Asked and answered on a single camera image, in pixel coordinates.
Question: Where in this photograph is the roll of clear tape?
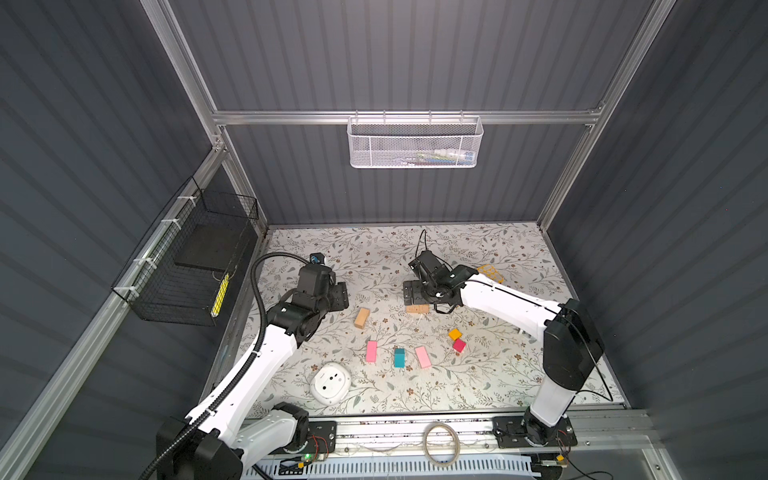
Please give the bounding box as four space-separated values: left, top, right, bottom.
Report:
422 422 461 468

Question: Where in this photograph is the dark pink rectangular block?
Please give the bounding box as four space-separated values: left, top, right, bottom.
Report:
365 341 378 363

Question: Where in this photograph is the yellow green marker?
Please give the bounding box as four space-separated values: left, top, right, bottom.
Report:
210 273 230 318

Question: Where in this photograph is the arched natural wood block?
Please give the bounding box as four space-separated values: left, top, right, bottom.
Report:
354 308 370 329

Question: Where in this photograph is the teal wood block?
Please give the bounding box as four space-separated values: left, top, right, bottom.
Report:
393 348 406 368

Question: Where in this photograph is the light pink wood block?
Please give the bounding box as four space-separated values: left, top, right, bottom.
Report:
415 346 432 369

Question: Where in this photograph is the yellow calculator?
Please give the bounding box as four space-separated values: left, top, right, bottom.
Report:
477 264 505 284

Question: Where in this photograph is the black corrugated cable conduit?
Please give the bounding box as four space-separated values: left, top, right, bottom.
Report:
136 251 310 480

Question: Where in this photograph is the white round smart speaker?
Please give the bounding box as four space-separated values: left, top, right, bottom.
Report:
310 362 351 406

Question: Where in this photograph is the black wire basket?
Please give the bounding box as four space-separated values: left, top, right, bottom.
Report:
112 179 260 327

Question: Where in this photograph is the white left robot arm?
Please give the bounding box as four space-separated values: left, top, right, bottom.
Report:
141 253 349 479

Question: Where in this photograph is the white wire mesh basket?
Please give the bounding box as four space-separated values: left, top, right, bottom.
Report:
346 115 484 169

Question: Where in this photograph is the engraved rectangular wood block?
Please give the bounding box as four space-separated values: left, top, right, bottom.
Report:
405 304 430 315

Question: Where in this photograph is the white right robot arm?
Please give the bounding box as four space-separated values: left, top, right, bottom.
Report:
403 249 604 447

